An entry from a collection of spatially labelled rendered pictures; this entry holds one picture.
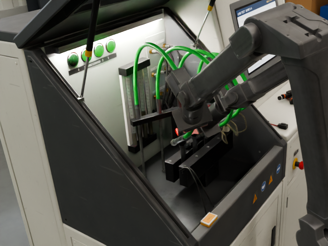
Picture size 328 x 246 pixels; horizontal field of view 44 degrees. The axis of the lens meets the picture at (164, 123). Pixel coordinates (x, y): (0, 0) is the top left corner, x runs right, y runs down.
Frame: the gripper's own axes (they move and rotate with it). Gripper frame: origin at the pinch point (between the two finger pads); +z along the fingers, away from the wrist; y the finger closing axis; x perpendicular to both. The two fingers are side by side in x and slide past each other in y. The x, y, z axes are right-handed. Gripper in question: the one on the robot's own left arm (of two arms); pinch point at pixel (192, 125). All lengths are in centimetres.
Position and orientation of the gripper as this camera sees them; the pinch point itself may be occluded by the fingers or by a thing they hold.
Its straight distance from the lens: 124.4
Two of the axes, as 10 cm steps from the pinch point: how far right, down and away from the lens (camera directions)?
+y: -9.4, 3.3, -0.6
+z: 0.5, 3.3, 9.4
